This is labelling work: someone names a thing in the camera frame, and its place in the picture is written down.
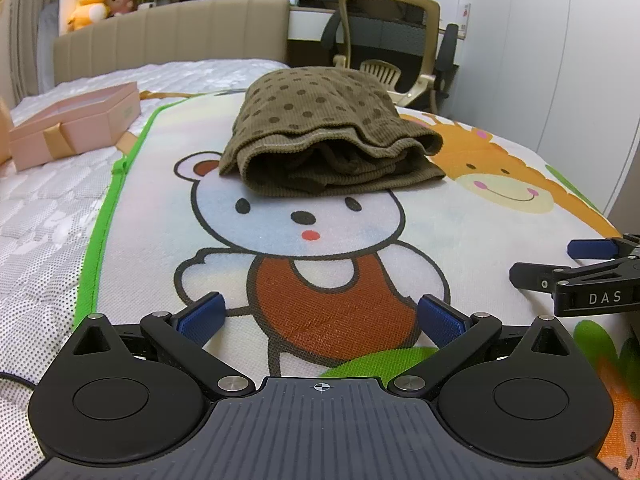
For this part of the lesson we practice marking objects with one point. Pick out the beige padded headboard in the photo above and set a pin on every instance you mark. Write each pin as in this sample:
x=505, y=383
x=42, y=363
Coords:
x=175, y=35

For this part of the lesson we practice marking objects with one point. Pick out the pink gift box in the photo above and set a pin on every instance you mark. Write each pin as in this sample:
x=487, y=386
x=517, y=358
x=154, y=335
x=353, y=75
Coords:
x=85, y=120

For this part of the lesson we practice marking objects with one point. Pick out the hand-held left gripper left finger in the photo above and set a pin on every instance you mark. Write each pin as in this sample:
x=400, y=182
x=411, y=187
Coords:
x=202, y=317

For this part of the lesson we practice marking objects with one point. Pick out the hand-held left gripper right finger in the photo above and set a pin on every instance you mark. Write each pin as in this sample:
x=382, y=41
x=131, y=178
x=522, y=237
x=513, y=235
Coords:
x=442, y=320

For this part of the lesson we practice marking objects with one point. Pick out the beige tote bag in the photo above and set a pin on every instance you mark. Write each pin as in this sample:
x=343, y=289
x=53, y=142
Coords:
x=4, y=130

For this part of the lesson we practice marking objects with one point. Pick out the yellow plush toy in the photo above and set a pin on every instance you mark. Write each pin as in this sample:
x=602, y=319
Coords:
x=90, y=5

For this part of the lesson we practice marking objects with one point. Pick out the white wardrobe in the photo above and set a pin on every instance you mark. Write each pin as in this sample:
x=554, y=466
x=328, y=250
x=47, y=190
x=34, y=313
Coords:
x=550, y=50

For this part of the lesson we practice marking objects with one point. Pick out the beige mesh office chair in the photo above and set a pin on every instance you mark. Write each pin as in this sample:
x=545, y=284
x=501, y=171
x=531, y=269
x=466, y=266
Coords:
x=385, y=30

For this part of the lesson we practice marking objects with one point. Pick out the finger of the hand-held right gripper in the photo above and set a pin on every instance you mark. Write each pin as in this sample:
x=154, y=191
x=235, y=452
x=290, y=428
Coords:
x=545, y=275
x=592, y=249

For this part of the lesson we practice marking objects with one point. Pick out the white desk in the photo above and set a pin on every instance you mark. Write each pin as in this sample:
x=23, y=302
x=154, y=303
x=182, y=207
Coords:
x=310, y=25

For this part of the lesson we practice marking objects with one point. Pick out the white box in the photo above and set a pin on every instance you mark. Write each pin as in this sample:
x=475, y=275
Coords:
x=444, y=2

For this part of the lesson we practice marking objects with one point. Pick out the cartoon printed mat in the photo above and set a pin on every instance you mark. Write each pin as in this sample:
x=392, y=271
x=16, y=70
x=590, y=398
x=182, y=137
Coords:
x=475, y=240

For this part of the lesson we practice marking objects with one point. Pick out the grey curtain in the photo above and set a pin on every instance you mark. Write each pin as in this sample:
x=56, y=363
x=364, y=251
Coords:
x=35, y=20

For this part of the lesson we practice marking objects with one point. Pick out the white quilted mattress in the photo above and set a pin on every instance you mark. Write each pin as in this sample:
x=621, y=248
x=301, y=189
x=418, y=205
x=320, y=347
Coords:
x=45, y=220

